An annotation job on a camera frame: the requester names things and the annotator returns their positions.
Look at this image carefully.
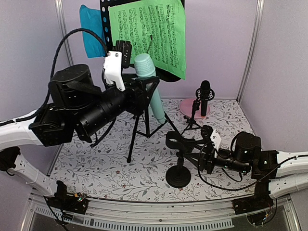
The black tripod shock-mount stand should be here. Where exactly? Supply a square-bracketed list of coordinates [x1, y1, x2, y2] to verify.
[180, 88, 215, 134]

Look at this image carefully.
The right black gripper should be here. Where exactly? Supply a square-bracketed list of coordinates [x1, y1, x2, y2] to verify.
[184, 139, 249, 174]

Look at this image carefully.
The black tripod music stand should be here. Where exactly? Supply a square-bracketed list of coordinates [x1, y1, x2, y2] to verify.
[100, 0, 178, 163]

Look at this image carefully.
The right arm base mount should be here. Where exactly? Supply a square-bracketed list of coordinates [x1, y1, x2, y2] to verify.
[232, 182, 274, 215]

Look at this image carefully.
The blue paper sheet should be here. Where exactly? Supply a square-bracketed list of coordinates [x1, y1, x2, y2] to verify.
[79, 4, 107, 59]

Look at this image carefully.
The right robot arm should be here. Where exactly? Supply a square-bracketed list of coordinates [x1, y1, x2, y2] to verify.
[182, 130, 308, 210]

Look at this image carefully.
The left black cable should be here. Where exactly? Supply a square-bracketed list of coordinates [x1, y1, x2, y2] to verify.
[14, 28, 108, 122]

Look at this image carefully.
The aluminium front rail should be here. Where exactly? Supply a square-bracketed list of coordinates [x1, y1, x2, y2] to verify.
[21, 191, 301, 231]

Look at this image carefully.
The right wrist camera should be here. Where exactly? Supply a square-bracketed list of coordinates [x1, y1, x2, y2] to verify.
[201, 124, 222, 158]

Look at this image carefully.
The teal toy microphone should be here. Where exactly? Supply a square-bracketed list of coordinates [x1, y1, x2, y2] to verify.
[133, 53, 167, 125]

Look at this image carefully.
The black microphone orange end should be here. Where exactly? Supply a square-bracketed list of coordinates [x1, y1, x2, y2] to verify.
[200, 80, 210, 116]

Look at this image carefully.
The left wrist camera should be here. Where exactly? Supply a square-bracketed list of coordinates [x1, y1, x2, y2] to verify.
[102, 40, 132, 92]

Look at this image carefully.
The black round-base mic stand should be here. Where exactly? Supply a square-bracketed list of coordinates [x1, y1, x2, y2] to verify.
[166, 131, 193, 188]

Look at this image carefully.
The green sheet music paper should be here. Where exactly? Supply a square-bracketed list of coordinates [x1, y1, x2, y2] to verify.
[108, 0, 186, 81]

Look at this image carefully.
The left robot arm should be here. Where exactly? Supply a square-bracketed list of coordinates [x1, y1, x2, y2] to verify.
[0, 64, 159, 209]

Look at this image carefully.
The pink plastic plate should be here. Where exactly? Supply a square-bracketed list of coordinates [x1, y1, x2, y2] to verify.
[179, 98, 211, 119]

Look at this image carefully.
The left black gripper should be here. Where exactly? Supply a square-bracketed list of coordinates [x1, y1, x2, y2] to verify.
[75, 73, 159, 138]

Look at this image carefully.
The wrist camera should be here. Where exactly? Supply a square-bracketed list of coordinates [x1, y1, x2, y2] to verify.
[201, 124, 222, 158]
[102, 40, 132, 92]

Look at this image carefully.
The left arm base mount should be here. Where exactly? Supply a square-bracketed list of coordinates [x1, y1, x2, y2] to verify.
[47, 180, 89, 215]

